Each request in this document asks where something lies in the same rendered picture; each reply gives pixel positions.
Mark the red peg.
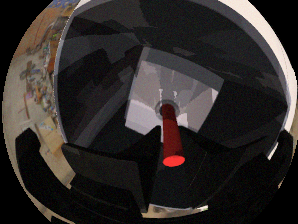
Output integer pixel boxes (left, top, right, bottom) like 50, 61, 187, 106
161, 103, 185, 167

